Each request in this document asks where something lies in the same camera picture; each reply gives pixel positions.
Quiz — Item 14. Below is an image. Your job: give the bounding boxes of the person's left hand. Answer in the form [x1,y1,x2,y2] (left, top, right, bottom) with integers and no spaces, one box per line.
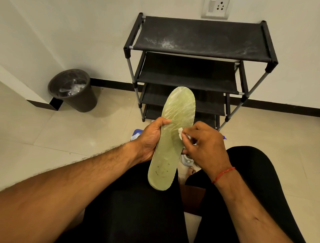
[134,117,172,164]

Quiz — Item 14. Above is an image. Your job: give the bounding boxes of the person's right hand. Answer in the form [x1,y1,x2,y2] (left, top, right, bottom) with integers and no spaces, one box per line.
[181,121,232,180]

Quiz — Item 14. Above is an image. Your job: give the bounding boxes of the white cleaning wipe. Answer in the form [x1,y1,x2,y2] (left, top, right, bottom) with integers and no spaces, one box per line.
[178,127,198,146]

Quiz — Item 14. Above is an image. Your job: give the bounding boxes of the green shoe insole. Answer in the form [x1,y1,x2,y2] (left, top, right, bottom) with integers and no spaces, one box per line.
[147,86,196,191]

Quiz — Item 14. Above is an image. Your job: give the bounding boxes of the person's right forearm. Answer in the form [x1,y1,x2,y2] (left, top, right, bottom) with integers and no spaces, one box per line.
[211,167,293,243]

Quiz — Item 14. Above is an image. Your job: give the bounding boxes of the person's left forearm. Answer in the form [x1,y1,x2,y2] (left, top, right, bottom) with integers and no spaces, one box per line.
[0,140,143,243]

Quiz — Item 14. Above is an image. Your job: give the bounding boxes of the white shoe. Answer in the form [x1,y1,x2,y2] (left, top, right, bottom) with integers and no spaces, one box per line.
[181,154,196,168]

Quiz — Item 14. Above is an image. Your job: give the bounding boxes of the blue and white packet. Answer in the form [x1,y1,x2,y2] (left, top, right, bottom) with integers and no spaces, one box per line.
[130,129,143,142]

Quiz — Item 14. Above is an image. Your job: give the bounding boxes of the brown wooden stool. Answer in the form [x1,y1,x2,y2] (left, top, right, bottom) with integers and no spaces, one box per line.
[179,184,206,216]

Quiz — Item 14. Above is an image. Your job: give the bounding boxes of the black shoe rack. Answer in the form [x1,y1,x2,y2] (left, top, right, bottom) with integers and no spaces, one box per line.
[123,13,279,131]

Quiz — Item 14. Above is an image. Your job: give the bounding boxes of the person's black trousers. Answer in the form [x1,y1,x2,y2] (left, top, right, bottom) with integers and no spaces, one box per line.
[56,146,307,243]

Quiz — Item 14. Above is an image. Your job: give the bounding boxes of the dark brown waste bin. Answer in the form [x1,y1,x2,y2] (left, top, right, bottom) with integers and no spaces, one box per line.
[48,69,98,113]

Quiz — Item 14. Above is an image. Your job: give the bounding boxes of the white plastic bin liner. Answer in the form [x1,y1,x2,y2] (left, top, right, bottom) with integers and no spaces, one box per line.
[59,79,87,97]

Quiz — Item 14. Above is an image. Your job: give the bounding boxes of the red thread bracelet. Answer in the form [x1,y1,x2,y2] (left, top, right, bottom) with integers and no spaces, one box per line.
[212,167,236,184]

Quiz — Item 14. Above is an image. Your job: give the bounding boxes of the white wall socket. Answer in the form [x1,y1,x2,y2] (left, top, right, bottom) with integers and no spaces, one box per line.
[201,0,230,20]

